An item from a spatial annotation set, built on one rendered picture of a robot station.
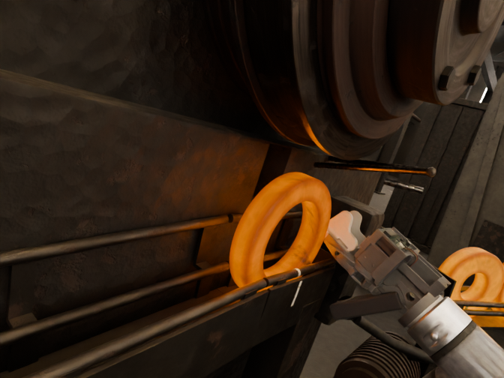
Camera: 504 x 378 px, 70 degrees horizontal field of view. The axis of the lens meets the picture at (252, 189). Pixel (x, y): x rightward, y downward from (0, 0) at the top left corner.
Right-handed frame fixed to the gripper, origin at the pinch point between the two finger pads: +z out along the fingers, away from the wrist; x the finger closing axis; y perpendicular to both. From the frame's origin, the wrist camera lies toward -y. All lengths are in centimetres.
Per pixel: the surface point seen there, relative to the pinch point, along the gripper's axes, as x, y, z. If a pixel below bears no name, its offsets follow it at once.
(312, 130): 20.9, 14.9, -0.5
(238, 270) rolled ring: 20.5, -4.1, -3.6
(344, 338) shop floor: -115, -78, -6
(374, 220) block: -9.9, 4.1, -4.2
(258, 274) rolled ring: 18.0, -3.9, -4.9
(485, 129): -266, 45, 43
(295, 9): 30.1, 23.3, 2.1
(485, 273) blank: -33.5, 5.5, -22.2
